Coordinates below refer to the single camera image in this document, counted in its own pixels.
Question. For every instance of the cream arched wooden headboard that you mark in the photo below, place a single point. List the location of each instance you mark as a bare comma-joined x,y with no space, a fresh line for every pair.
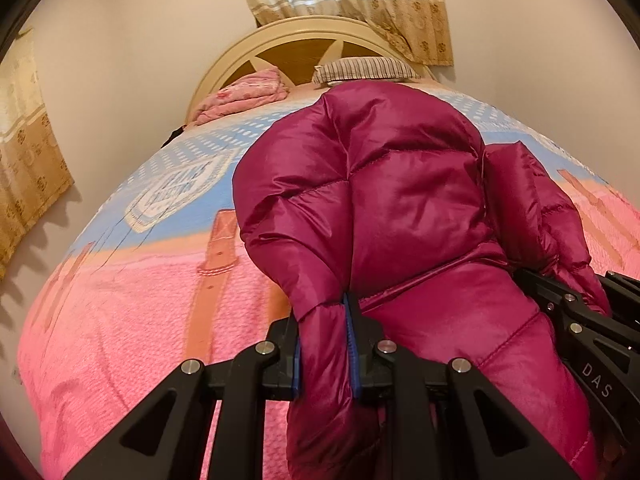
296,46

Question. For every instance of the cream floral side curtain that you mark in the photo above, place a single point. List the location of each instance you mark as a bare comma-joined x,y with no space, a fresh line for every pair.
34,174

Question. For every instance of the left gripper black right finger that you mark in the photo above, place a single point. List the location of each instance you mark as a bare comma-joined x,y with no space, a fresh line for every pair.
440,420

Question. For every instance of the magenta puffer jacket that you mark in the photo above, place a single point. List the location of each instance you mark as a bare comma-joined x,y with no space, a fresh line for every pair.
388,194

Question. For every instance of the striped pillow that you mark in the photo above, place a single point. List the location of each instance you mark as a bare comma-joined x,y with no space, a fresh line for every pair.
363,67

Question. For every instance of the pink and blue bedspread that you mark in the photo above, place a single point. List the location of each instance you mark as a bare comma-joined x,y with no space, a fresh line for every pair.
161,275

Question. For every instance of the folded pink blanket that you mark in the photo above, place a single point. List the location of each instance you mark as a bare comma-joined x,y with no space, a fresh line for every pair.
248,92

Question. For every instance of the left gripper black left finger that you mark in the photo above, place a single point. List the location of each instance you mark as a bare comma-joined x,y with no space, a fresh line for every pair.
203,421

